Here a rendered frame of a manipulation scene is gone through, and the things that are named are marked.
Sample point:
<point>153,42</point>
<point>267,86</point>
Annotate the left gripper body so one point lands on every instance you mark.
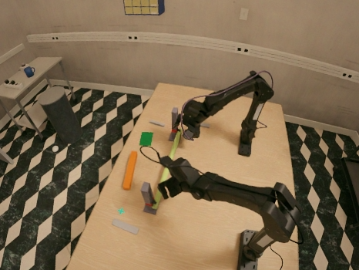
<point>172,184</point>

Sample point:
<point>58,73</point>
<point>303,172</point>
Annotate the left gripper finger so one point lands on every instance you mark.
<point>166,196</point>

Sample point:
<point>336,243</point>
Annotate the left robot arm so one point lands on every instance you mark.
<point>278,225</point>

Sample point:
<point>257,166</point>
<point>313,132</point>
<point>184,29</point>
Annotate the orange rectangular bar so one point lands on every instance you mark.
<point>130,171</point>

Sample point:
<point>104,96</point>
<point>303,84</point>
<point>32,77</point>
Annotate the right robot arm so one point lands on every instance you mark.
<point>216,103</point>

